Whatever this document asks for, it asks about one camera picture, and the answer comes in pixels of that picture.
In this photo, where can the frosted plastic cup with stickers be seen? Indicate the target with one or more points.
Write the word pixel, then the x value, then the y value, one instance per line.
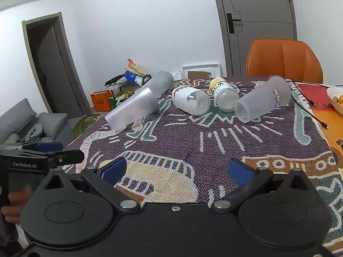
pixel 264 99

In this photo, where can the person's left hand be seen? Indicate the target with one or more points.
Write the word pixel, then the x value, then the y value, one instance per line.
pixel 14 212

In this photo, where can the yellow cap plastic bottle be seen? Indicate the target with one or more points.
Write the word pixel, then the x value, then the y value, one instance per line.
pixel 224 95

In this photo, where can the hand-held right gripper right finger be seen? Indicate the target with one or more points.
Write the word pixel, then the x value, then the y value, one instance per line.
pixel 240 171

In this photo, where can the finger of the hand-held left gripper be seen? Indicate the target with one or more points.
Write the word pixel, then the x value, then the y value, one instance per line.
pixel 49 147
pixel 68 157

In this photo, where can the orange chair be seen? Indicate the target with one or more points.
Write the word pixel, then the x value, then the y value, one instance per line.
pixel 284 60

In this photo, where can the blue white packet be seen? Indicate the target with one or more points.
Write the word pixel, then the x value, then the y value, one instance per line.
pixel 131 76

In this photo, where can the white bowl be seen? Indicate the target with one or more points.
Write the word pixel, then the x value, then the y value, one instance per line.
pixel 332 106

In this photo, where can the black metal rack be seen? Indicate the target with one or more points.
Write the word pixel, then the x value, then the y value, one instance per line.
pixel 124 87

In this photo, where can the printed woven blanket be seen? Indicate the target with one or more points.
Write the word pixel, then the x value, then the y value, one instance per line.
pixel 214 144

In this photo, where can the dark brown door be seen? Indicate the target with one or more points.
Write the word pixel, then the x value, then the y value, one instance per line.
pixel 53 69

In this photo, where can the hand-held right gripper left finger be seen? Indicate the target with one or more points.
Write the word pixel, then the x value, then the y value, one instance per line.
pixel 114 170

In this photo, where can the orange printed tablecloth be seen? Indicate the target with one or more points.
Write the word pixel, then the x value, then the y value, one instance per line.
pixel 329 136

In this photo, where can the tan paper bag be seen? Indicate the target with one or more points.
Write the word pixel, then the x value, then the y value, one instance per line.
pixel 135 68

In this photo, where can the white label plastic bottle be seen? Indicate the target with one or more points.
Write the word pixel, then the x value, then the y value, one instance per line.
pixel 189 100

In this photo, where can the grey sofa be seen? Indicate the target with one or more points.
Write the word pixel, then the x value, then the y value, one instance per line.
pixel 18 120

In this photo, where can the grey door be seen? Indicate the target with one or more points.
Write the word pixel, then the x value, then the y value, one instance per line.
pixel 260 10

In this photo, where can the small orange fruit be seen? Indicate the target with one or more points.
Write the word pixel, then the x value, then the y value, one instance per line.
pixel 340 99

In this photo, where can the orange paper bag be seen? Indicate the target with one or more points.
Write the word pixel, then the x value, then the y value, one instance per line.
pixel 101 101

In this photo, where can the brown cardboard box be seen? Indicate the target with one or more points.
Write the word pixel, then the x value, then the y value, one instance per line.
pixel 197 75

